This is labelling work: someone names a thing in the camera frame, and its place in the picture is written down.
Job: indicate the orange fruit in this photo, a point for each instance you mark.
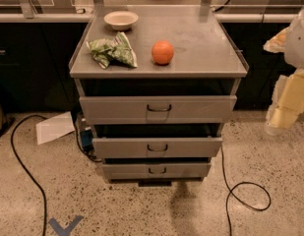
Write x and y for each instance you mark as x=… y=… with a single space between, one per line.
x=162 y=52

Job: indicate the white bowl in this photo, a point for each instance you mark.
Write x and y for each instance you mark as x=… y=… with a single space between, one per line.
x=121 y=20

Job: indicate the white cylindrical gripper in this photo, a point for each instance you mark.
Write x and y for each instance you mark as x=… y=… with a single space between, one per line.
x=298 y=46

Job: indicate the green chip bag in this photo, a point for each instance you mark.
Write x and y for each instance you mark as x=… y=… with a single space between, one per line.
x=104 y=51

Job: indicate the grey top drawer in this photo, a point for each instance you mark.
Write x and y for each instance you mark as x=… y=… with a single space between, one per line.
x=157 y=109

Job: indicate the blue power box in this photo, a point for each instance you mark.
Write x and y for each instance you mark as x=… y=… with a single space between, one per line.
x=86 y=140

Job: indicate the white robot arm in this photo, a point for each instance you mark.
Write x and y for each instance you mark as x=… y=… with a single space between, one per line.
x=294 y=44

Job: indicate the grey bottom drawer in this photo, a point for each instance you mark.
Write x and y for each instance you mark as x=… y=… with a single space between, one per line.
x=156 y=171

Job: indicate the grey drawer cabinet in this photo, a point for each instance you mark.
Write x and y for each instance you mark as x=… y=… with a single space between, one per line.
x=205 y=62

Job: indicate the grey drawer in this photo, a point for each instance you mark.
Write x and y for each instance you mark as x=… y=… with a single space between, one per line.
x=156 y=171
x=156 y=147
x=157 y=109

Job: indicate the white paper sheet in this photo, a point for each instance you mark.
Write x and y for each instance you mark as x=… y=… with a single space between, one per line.
x=54 y=128

